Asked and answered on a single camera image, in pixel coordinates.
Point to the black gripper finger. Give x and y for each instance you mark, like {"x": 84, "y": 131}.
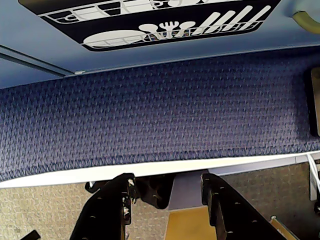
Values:
{"x": 230, "y": 212}
{"x": 107, "y": 207}

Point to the yellow wooden board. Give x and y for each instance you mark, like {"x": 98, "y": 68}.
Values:
{"x": 190, "y": 225}

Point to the gray desk support panel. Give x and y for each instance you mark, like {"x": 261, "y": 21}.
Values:
{"x": 186, "y": 192}

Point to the small black floor object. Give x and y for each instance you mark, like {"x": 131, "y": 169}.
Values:
{"x": 31, "y": 235}

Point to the black dish rack sticker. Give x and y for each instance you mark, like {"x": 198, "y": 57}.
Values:
{"x": 125, "y": 30}

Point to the blue toy kitchen cabinet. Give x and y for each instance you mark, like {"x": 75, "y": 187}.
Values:
{"x": 37, "y": 37}

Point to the dark frame with tan panel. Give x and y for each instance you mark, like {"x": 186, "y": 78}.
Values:
{"x": 315, "y": 100}

